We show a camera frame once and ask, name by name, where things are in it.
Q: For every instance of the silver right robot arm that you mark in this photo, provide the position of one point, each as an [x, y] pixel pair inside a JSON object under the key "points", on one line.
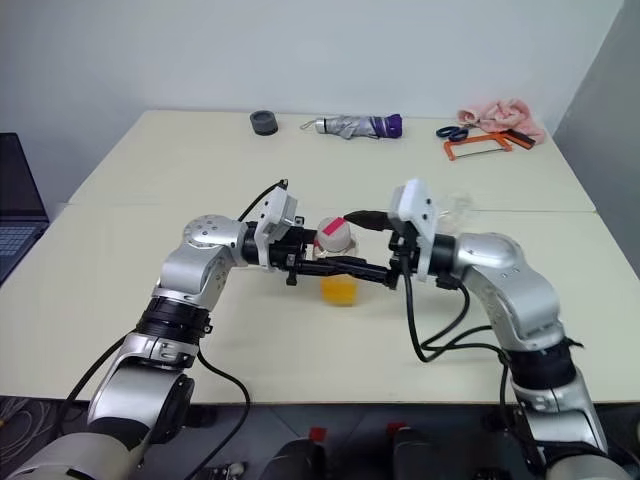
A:
{"points": [[520, 295]]}

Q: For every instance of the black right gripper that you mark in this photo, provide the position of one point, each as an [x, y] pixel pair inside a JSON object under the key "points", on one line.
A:
{"points": [[402, 255]]}

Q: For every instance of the small metal bracket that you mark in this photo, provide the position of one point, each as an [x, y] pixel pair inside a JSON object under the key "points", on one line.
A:
{"points": [[227, 470]]}

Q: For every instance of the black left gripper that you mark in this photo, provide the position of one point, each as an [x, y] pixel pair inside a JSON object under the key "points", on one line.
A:
{"points": [[292, 245]]}

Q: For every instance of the dark laptop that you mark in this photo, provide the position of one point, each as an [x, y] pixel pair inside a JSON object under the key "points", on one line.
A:
{"points": [[17, 200]]}

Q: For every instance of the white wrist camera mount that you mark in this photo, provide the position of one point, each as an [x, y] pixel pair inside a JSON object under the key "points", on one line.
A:
{"points": [[276, 210], [417, 200]]}

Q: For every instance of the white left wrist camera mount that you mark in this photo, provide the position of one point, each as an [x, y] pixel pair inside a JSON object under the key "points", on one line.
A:
{"points": [[276, 210]]}

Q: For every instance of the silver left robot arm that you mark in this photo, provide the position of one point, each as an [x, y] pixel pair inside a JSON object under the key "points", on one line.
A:
{"points": [[195, 270]]}

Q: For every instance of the pink towel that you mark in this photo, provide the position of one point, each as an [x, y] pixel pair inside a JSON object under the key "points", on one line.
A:
{"points": [[505, 114]]}

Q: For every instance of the clear orange juice bottle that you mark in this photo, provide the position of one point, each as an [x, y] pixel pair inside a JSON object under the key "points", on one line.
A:
{"points": [[340, 292]]}

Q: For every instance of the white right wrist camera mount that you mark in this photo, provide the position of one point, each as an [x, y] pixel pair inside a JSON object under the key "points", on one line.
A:
{"points": [[417, 200]]}

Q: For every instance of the folded silver purple umbrella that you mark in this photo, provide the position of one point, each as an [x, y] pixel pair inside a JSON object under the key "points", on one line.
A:
{"points": [[360, 126]]}

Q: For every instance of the clear wine glass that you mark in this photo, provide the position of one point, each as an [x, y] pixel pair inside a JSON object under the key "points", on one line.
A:
{"points": [[460, 205]]}

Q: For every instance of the orange hacksaw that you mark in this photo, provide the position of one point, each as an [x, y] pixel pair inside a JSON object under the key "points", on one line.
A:
{"points": [[452, 149]]}

